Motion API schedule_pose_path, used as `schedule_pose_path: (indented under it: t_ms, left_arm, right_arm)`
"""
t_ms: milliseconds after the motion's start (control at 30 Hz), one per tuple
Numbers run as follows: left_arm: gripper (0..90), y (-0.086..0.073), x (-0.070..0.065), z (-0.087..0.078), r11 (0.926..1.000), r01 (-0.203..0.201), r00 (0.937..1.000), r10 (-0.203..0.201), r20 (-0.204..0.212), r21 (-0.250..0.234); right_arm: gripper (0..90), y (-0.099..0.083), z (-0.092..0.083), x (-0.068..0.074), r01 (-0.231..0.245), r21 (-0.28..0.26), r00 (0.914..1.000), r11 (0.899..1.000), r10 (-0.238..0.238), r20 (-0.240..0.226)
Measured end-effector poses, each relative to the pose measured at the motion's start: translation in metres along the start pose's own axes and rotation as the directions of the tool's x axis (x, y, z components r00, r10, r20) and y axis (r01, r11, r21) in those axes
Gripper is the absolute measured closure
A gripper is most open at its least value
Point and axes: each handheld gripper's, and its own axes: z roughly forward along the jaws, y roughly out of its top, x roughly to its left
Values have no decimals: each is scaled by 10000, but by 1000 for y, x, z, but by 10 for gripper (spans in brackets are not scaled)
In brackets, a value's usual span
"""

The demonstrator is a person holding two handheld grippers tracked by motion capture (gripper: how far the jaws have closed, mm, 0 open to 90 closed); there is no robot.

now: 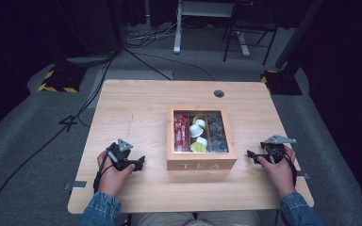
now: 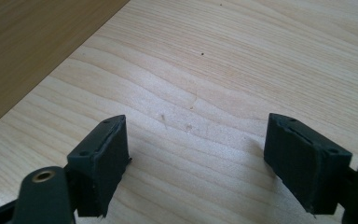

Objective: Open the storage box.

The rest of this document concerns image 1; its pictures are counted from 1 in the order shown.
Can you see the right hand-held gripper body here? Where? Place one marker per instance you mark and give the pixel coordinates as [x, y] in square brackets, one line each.
[276, 149]

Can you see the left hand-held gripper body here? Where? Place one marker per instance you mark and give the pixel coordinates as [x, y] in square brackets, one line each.
[121, 153]

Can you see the person's left hand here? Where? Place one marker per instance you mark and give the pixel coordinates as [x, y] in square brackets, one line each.
[110, 180]

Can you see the grey table bracket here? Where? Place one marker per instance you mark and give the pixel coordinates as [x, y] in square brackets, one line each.
[304, 175]
[75, 185]

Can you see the small green capsule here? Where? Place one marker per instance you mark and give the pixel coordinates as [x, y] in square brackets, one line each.
[195, 119]

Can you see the red stick packet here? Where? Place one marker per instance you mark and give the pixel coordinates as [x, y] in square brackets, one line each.
[182, 135]
[177, 133]
[186, 138]

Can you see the person's right hand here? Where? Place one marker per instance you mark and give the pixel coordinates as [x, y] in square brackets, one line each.
[281, 175]

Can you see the black chair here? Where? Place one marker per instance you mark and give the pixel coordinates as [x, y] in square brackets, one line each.
[251, 28]

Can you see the dark slanted stand pole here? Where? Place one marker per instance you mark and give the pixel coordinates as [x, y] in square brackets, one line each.
[298, 34]

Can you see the large green capsule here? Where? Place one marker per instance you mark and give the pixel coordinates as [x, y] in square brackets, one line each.
[198, 148]

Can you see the white desk frame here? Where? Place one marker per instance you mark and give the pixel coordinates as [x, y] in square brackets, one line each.
[177, 34]

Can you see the black yellow striped stand base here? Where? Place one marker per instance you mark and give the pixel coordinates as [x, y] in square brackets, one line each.
[62, 80]
[283, 83]

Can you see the wooden tea box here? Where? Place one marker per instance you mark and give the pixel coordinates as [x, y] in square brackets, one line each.
[201, 164]

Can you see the small white capsule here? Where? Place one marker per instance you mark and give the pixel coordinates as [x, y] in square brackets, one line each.
[201, 123]
[202, 141]

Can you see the pile of dark tea bags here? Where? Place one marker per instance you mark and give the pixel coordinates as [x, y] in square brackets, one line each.
[217, 133]

